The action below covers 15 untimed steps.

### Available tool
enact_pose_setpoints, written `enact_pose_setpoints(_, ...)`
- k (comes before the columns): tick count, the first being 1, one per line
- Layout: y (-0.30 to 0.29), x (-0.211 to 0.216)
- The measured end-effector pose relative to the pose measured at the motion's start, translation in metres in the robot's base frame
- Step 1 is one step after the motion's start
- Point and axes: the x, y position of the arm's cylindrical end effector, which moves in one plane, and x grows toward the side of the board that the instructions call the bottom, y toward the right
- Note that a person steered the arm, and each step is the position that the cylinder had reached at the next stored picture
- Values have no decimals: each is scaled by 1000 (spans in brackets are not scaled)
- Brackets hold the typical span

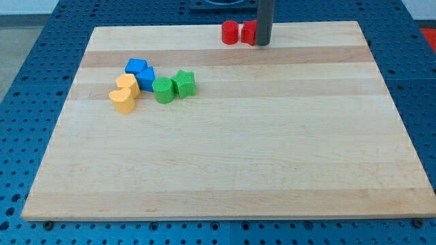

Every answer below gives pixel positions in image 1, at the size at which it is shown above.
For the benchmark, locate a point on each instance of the wooden board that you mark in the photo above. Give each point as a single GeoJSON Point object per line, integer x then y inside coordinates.
{"type": "Point", "coordinates": [303, 128]}

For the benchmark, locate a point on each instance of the yellow heart block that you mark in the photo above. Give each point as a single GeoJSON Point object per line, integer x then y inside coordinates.
{"type": "Point", "coordinates": [123, 100]}

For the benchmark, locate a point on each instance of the green star block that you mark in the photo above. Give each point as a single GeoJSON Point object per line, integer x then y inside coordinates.
{"type": "Point", "coordinates": [184, 83]}

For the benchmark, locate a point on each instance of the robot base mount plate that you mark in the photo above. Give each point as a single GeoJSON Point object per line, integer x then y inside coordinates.
{"type": "Point", "coordinates": [200, 5]}

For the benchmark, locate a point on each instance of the green cylinder block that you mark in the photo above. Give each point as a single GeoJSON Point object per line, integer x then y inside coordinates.
{"type": "Point", "coordinates": [163, 90]}

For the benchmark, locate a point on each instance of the red object at right edge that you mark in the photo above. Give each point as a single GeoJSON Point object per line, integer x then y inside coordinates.
{"type": "Point", "coordinates": [430, 36]}

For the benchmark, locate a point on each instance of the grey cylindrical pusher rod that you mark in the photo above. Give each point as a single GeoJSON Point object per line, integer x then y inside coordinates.
{"type": "Point", "coordinates": [265, 15]}

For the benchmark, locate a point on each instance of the red star block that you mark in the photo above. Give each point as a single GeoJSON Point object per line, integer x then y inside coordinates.
{"type": "Point", "coordinates": [248, 32]}

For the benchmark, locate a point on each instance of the blue cube block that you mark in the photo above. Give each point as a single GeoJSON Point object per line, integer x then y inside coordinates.
{"type": "Point", "coordinates": [135, 66]}

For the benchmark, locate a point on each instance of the blue triangle block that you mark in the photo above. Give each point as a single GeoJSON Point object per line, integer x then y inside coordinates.
{"type": "Point", "coordinates": [145, 79]}

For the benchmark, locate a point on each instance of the red cylinder block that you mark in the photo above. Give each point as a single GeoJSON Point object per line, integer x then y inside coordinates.
{"type": "Point", "coordinates": [229, 32]}

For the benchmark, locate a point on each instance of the yellow pentagon block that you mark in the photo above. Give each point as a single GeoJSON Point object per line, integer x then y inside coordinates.
{"type": "Point", "coordinates": [128, 80]}

